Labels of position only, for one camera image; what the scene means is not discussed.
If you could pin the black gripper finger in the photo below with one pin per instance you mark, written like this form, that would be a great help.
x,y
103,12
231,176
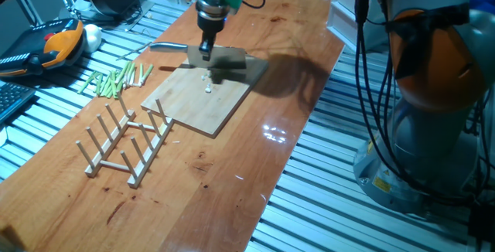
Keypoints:
x,y
207,49

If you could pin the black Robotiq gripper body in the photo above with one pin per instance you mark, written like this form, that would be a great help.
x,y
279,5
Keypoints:
x,y
210,22

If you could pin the steel cleaver knife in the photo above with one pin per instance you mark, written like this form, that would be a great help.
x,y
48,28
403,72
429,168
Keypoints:
x,y
224,60

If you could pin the pile of cut garlic stalks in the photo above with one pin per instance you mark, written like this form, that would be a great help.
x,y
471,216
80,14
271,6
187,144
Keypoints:
x,y
110,86

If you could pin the light wooden cutting board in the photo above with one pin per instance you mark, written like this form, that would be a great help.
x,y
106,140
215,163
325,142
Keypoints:
x,y
201,105

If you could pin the thin grey stick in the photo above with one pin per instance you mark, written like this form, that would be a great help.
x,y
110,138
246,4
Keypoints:
x,y
133,51

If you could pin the white egg-shaped object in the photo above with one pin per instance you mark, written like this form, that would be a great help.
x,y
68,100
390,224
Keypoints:
x,y
93,37

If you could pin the wooden peg dish rack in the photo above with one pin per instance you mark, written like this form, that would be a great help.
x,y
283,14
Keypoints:
x,y
147,159

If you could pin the white plastic drawer box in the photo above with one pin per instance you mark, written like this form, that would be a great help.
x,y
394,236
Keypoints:
x,y
342,16

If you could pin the black orange teach pendant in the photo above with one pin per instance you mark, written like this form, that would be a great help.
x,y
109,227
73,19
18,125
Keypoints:
x,y
58,47

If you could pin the large reddish wooden board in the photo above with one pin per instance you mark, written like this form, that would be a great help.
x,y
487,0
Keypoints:
x,y
154,205

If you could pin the grey metal tripod legs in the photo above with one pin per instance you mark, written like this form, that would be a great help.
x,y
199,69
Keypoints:
x,y
23,1

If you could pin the black computer keyboard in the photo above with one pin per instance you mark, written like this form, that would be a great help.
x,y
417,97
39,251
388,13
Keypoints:
x,y
11,97

